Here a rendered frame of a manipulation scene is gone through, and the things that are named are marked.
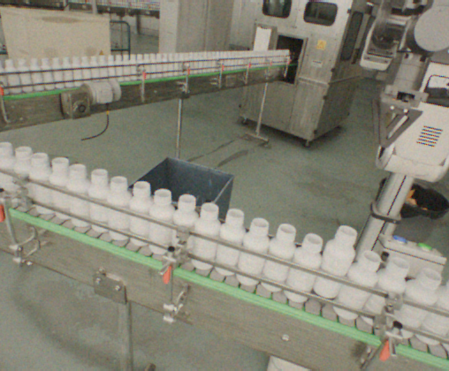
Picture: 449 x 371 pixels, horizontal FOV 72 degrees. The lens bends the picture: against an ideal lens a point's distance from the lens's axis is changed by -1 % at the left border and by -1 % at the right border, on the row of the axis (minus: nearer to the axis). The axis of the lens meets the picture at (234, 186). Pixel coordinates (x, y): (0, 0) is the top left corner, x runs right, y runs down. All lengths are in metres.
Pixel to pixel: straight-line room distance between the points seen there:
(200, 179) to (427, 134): 0.87
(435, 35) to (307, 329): 0.61
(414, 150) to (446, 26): 0.71
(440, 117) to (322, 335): 0.77
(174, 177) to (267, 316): 0.84
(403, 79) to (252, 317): 0.58
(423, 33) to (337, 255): 0.41
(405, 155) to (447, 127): 0.15
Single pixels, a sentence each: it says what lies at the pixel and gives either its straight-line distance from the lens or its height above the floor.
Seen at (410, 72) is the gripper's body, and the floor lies 1.51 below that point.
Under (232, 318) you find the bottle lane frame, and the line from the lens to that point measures 0.83.
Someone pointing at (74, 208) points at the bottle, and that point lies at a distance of 0.89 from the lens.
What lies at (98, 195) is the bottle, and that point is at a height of 1.12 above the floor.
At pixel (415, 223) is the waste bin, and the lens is 2.32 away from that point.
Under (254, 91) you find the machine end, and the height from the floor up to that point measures 0.54.
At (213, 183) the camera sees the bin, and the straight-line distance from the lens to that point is 1.36.
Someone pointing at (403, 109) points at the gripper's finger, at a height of 1.45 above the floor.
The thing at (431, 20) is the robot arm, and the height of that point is 1.58.
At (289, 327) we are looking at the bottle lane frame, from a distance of 0.79.
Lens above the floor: 1.56
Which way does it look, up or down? 30 degrees down
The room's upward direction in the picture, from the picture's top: 9 degrees clockwise
